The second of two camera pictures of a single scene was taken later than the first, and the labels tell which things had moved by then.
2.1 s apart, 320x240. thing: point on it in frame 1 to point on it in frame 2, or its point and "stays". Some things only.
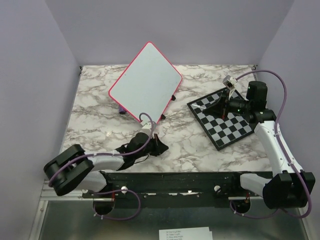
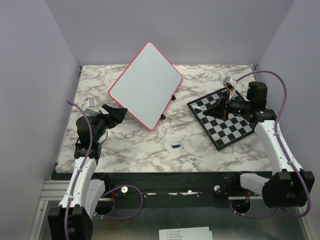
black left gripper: [159, 147] to [117, 115]
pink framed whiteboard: [148, 84] stays
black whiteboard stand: [173, 98] stays
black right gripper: [219, 107] stays
